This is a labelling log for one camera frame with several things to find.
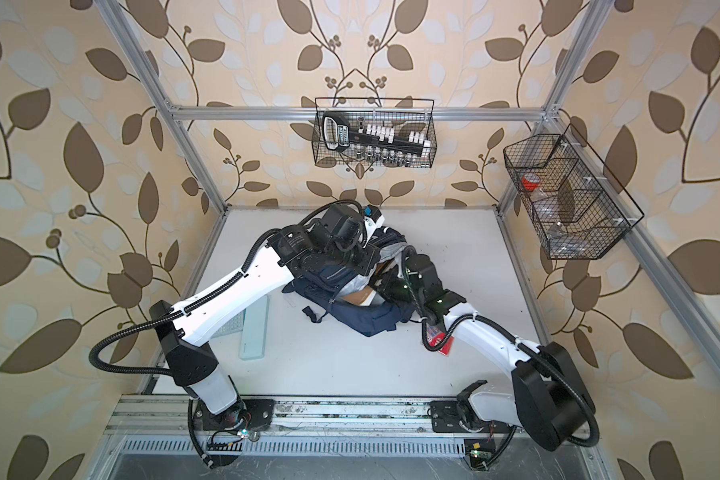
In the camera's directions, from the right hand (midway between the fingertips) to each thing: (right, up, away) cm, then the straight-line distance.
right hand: (368, 284), depth 79 cm
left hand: (+4, +8, -10) cm, 14 cm away
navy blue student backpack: (-13, 0, +1) cm, 13 cm away
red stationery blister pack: (+19, -17, +7) cm, 26 cm away
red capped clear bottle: (+45, +28, +1) cm, 53 cm away
